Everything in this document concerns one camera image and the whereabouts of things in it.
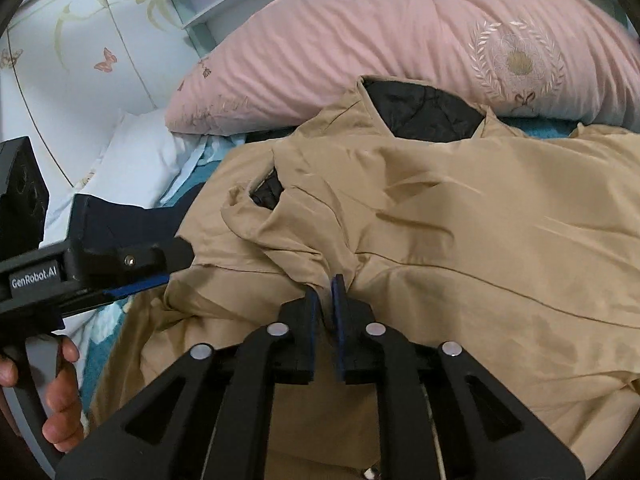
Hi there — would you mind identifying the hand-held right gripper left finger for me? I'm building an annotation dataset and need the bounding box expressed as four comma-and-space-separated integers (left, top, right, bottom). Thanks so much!
55, 285, 321, 480

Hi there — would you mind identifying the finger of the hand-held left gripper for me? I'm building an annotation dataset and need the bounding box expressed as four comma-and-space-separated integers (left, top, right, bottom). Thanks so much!
70, 237, 195, 283
60, 274, 173, 317

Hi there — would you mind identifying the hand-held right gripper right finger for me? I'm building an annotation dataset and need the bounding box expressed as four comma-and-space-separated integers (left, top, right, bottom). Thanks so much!
330, 274, 586, 480

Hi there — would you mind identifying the tan jacket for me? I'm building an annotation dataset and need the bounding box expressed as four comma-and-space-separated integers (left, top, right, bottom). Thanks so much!
90, 76, 640, 480

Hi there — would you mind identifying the person's left hand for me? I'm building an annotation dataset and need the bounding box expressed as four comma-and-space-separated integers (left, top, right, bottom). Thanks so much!
0, 337, 83, 453

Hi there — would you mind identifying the white pillow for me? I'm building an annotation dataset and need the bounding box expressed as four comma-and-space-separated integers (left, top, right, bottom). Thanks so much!
45, 109, 211, 251

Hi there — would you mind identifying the pink quilt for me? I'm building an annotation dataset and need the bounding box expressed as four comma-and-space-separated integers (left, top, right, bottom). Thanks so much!
165, 0, 640, 136

